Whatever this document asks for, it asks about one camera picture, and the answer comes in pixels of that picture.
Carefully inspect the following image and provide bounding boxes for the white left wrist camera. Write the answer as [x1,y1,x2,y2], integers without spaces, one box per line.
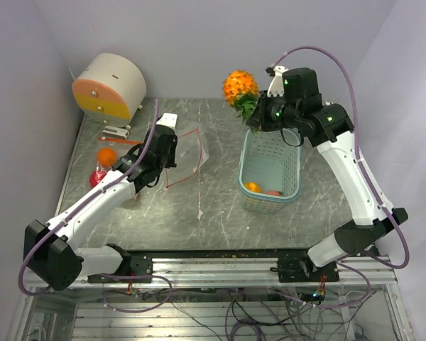
[156,113,178,129]

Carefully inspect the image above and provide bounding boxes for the white cylindrical drawer box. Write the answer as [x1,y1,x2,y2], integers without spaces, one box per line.
[72,53,146,128]

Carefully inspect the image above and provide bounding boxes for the toy orange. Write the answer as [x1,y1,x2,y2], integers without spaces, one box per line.
[96,147,118,168]

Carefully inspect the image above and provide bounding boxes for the red toy apple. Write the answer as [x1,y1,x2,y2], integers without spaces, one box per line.
[89,170,107,188]

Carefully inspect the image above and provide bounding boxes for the pink toy fruit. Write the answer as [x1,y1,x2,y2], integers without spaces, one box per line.
[265,190,283,197]

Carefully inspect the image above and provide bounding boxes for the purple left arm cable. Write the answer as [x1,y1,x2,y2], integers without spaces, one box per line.
[18,98,160,298]

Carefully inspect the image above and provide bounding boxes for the toy pineapple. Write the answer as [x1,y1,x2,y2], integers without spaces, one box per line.
[222,70,259,123]

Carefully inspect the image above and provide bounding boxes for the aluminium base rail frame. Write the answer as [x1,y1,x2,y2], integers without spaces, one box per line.
[28,255,398,288]

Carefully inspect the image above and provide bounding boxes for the small yellow toy fruit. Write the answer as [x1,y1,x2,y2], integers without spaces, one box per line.
[244,182,262,193]

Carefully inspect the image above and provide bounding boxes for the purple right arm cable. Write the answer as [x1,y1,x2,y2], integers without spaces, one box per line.
[273,45,410,269]

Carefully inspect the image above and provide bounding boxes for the small white metal bracket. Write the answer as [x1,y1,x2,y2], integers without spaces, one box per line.
[102,125,129,139]

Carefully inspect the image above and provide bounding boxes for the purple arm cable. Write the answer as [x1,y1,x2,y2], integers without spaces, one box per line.
[273,45,410,269]
[18,98,160,298]

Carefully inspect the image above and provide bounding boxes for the clear orange zip top bag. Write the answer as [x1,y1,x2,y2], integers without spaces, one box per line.
[87,136,141,188]

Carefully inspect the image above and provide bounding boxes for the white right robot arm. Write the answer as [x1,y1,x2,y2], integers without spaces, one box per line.
[246,66,408,281]

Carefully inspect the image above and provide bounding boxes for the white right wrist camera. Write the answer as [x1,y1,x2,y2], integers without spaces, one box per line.
[266,65,288,97]

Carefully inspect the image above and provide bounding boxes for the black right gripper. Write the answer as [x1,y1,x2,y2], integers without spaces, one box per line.
[247,90,301,132]

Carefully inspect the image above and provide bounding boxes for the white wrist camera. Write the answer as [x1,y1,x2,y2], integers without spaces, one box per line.
[266,65,288,97]
[156,113,178,129]

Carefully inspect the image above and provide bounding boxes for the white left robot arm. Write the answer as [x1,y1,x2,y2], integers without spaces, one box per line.
[22,124,178,291]

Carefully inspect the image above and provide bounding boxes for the tangled cables under table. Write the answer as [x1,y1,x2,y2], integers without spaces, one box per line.
[102,276,377,341]

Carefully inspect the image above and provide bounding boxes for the light blue plastic basket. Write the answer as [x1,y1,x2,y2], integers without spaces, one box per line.
[238,129,301,213]

